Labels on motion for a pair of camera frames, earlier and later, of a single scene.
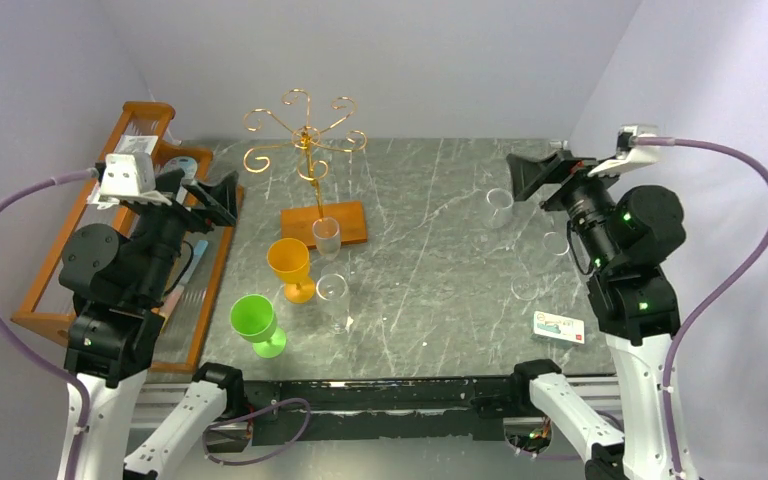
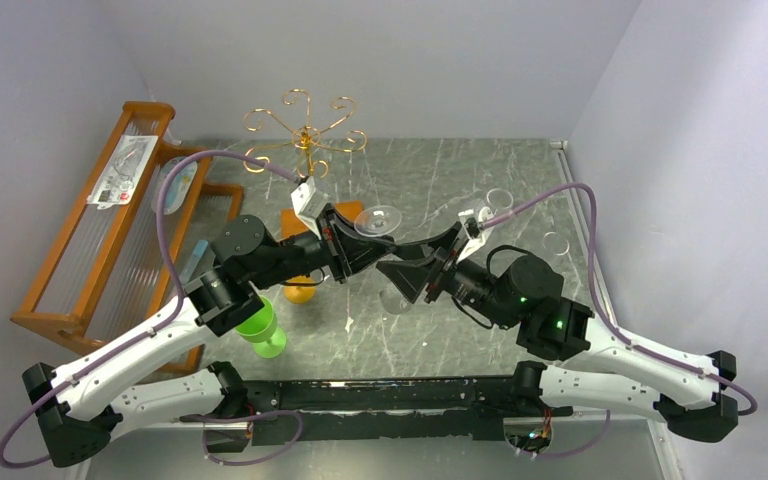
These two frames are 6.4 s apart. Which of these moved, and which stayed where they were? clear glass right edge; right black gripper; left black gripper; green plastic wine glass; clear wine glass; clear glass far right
Moved: right black gripper; left black gripper; clear wine glass
Stayed: clear glass right edge; clear glass far right; green plastic wine glass
